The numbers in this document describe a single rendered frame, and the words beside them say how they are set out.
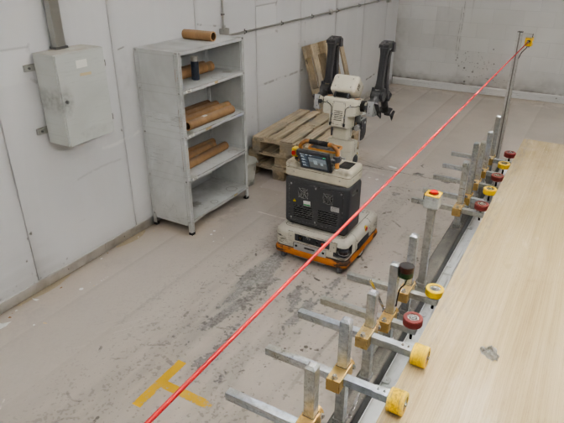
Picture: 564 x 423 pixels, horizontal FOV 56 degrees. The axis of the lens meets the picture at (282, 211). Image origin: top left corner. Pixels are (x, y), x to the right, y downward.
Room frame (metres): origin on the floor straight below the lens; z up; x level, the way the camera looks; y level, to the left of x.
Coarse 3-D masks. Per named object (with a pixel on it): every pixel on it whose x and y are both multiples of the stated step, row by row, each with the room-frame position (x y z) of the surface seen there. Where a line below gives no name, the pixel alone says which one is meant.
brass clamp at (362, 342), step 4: (376, 324) 1.64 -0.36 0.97; (360, 328) 1.62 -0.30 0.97; (364, 328) 1.61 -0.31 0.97; (368, 328) 1.61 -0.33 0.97; (372, 328) 1.61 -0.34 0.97; (376, 328) 1.63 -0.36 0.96; (360, 332) 1.59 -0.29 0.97; (368, 332) 1.59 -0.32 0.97; (372, 332) 1.59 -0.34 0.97; (376, 332) 1.63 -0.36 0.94; (356, 336) 1.57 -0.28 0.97; (368, 336) 1.57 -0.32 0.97; (356, 340) 1.57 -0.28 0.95; (360, 340) 1.56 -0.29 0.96; (364, 340) 1.55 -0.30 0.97; (368, 340) 1.56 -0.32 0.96; (356, 344) 1.57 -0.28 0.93; (360, 344) 1.56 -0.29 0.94; (364, 344) 1.55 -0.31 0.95; (368, 344) 1.56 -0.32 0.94; (364, 348) 1.55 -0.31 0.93
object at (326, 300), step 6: (324, 300) 1.95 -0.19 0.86; (330, 300) 1.94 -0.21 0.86; (336, 300) 1.94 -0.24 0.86; (330, 306) 1.94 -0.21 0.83; (336, 306) 1.92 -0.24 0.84; (342, 306) 1.91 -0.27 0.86; (348, 306) 1.90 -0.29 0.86; (354, 306) 1.90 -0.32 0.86; (348, 312) 1.89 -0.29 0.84; (354, 312) 1.88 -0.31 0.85; (360, 312) 1.86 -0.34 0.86; (378, 318) 1.82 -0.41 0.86; (396, 324) 1.78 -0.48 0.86; (402, 324) 1.78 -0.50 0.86; (402, 330) 1.77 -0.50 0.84; (408, 330) 1.76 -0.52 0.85; (414, 330) 1.75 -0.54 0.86
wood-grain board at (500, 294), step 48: (528, 144) 3.89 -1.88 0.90; (528, 192) 3.01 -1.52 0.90; (480, 240) 2.41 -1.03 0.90; (528, 240) 2.41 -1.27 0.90; (480, 288) 1.98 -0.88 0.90; (528, 288) 1.98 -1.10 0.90; (432, 336) 1.66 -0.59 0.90; (480, 336) 1.66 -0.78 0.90; (528, 336) 1.66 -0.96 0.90; (432, 384) 1.40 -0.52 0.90; (480, 384) 1.40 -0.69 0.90; (528, 384) 1.40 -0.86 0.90
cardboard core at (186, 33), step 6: (186, 30) 4.71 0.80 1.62; (192, 30) 4.68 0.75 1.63; (198, 30) 4.66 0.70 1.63; (204, 30) 4.65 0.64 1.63; (186, 36) 4.69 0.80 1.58; (192, 36) 4.66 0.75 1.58; (198, 36) 4.63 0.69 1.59; (204, 36) 4.60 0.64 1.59; (210, 36) 4.57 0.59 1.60; (216, 36) 4.64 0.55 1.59
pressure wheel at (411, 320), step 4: (408, 312) 1.80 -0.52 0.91; (412, 312) 1.80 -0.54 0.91; (416, 312) 1.80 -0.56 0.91; (404, 316) 1.77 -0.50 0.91; (408, 316) 1.77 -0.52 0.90; (412, 316) 1.76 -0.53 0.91; (416, 316) 1.77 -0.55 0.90; (420, 316) 1.77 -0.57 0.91; (404, 320) 1.76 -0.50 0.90; (408, 320) 1.75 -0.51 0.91; (412, 320) 1.75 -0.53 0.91; (416, 320) 1.75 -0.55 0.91; (420, 320) 1.75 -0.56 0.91; (404, 324) 1.75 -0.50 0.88; (408, 324) 1.74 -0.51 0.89; (412, 324) 1.73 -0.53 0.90; (416, 324) 1.73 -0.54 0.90; (420, 324) 1.74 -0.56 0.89; (412, 328) 1.73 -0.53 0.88; (416, 328) 1.73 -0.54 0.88
